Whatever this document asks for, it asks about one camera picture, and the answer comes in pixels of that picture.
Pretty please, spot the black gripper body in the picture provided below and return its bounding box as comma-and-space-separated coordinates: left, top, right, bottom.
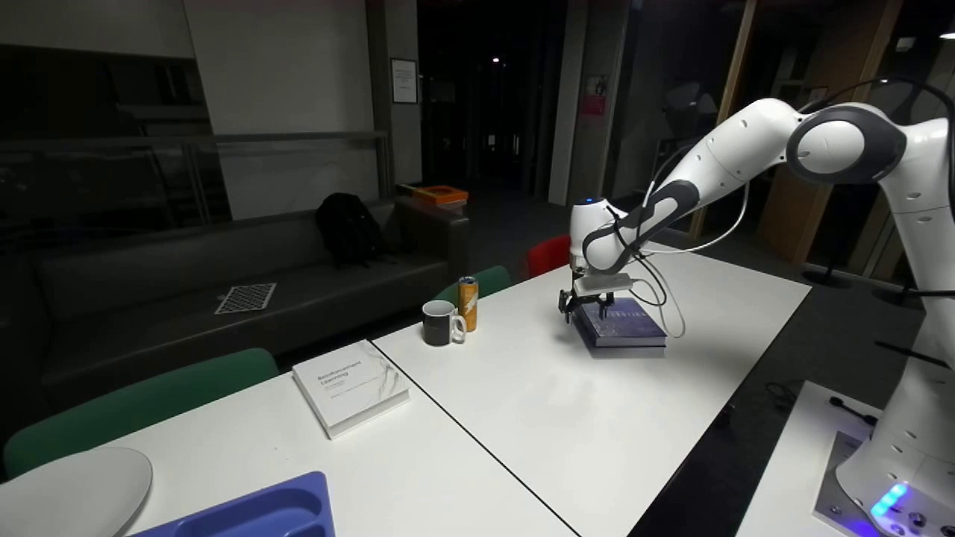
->
574, 277, 635, 310

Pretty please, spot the blue hardcover book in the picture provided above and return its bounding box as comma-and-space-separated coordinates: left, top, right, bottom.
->
574, 297, 671, 359

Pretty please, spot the white book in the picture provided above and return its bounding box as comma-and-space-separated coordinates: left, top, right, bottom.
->
289, 337, 411, 441

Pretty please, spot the red chair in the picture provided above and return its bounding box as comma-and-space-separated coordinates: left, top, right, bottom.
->
523, 234, 575, 282

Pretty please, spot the small green chair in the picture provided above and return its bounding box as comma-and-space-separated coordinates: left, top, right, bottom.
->
432, 264, 515, 307

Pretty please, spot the orange drink can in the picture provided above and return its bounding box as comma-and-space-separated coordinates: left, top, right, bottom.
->
453, 274, 480, 336

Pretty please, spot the bin with orange lid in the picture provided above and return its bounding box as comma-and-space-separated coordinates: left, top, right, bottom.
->
395, 183, 471, 264

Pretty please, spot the black marker pen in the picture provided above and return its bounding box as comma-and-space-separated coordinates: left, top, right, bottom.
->
826, 395, 881, 429

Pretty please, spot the blue compartment tray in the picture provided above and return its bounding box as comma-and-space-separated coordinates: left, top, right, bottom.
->
132, 470, 341, 537

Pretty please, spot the dark grey sofa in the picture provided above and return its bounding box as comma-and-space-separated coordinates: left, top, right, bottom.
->
0, 203, 460, 422

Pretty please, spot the large green chair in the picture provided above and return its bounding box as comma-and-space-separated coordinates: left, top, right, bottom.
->
0, 347, 283, 480

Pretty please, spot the white round plate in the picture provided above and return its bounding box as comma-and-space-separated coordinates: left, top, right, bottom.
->
0, 444, 159, 537

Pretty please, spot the black mug with white handle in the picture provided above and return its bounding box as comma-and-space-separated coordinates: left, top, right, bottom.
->
418, 298, 468, 349

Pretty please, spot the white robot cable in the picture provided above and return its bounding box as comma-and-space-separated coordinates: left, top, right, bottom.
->
684, 183, 751, 256

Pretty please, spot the red wall sign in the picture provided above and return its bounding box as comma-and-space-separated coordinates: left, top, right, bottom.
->
580, 76, 611, 125

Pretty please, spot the framed paper wall notice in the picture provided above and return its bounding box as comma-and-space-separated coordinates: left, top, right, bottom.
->
387, 57, 420, 109

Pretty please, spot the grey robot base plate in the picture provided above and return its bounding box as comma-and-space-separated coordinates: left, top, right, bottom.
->
812, 426, 955, 537

